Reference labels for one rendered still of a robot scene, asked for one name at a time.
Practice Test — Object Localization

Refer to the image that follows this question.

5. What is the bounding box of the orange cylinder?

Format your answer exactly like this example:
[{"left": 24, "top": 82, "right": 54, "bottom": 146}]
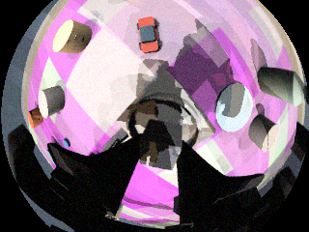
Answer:
[{"left": 28, "top": 105, "right": 43, "bottom": 128}]

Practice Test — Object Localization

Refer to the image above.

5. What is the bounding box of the white cup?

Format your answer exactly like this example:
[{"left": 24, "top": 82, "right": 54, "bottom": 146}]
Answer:
[{"left": 105, "top": 204, "right": 124, "bottom": 220}]

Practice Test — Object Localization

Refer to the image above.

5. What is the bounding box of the white round dish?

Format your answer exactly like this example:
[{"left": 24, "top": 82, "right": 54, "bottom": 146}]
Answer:
[{"left": 215, "top": 82, "right": 252, "bottom": 131}]

